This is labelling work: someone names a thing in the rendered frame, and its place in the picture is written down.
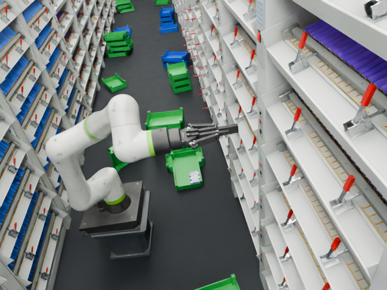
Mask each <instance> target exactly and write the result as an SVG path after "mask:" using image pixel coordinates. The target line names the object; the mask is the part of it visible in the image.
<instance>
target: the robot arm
mask: <svg viewBox="0 0 387 290"><path fill-rule="evenodd" d="M111 133H112V141H113V151H114V154H115V155H116V157H117V158H118V159H119V160H120V161H122V162H125V163H134V162H136V161H139V160H141V159H144V158H148V157H154V156H158V155H165V156H167V155H168V154H170V153H171V152H172V150H171V149H173V150H179V149H182V148H183V146H191V147H192V149H193V150H195V149H197V148H198V147H201V146H204V145H207V144H210V143H213V142H216V141H218V140H219V139H220V136H223V135H228V134H233V133H238V124H230V125H224V126H220V127H218V125H217V124H216V125H215V124H188V127H187V128H184V129H182V130H180V129H179V128H172V129H169V131H168V129H167V127H164V128H158V129H151V130H148V131H143V130H142V129H141V122H140V117H139V106H138V103H137V102H136V100H135V99H134V98H132V97H131V96H129V95H126V94H119V95H116V96H114V97H113V98H112V99H111V100H110V102H109V103H108V105H107V106H106V107H105V108H103V109H102V110H100V111H97V112H94V113H92V115H90V116H88V117H87V118H85V119H84V120H82V121H81V122H79V123H78V124H77V125H75V126H73V127H71V128H69V129H68V130H66V131H63V132H61V133H59V134H57V135H55V136H53V137H51V138H50V139H49V140H48V142H47V143H46V145H45V152H46V154H47V156H48V157H49V159H50V160H51V162H52V163H53V164H54V166H55V167H56V169H57V171H58V172H59V174H60V176H61V178H62V180H63V183H64V185H65V188H66V191H67V195H68V199H69V204H70V206H71V207H72V208H73V209H74V210H76V211H85V210H87V209H89V208H90V207H92V206H94V205H95V206H96V207H98V208H99V209H98V210H99V212H104V211H105V210H107V211H108V212H109V213H111V214H117V213H121V212H123V211H125V210H126V209H127V208H128V207H129V206H130V204H131V199H130V196H129V195H127V194H126V193H125V189H124V186H123V184H122V182H121V179H120V177H119V175H118V173H117V171H116V169H114V168H112V167H106V168H103V169H101V170H99V171H98V172H97V173H96V174H95V175H93V176H92V177H91V178H90V179H88V180H87V181H86V179H85V177H84V175H83V172H82V170H81V166H80V164H79V159H78V154H79V153H80V152H81V151H82V150H84V149H85V148H87V147H89V146H91V145H93V144H95V143H97V142H100V141H101V140H103V139H105V138H107V137H108V136H109V135H110V134H111Z"/></svg>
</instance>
